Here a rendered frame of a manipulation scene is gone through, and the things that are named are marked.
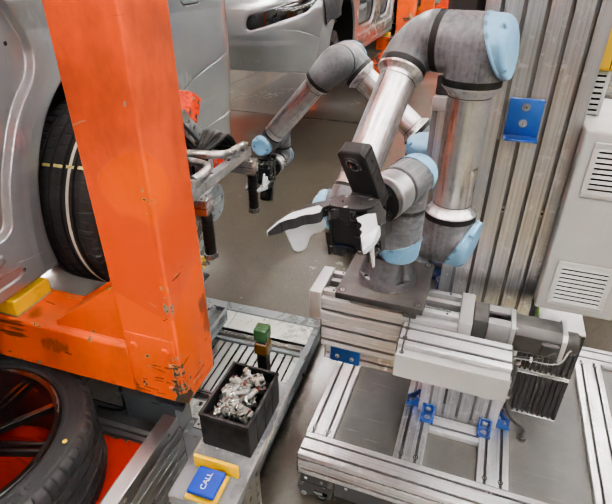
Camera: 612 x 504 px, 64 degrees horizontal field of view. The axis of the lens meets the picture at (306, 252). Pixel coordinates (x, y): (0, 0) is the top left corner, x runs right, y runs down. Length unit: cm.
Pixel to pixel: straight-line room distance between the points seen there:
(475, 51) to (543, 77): 27
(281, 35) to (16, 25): 276
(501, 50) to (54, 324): 128
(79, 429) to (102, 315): 30
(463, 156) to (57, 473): 117
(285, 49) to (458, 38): 314
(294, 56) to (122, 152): 318
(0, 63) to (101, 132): 51
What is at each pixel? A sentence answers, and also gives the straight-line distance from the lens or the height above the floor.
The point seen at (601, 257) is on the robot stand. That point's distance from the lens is 136.
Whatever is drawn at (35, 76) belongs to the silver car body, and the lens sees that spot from 156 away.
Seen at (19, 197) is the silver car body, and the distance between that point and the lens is 153.
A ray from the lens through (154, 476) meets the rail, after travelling 156.
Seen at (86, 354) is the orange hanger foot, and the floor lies 62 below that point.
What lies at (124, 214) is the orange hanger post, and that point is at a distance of 112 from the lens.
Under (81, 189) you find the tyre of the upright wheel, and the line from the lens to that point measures 154.
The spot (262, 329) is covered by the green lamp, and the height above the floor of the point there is 66.
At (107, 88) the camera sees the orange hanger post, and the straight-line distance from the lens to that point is 103.
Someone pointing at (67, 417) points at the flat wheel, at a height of 50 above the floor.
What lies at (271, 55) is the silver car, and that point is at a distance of 410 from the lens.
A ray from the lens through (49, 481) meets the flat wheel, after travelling 140.
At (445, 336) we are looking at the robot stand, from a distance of 130.
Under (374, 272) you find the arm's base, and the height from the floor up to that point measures 87.
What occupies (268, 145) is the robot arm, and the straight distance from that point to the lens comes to 184.
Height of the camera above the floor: 155
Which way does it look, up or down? 31 degrees down
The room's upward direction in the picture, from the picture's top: straight up
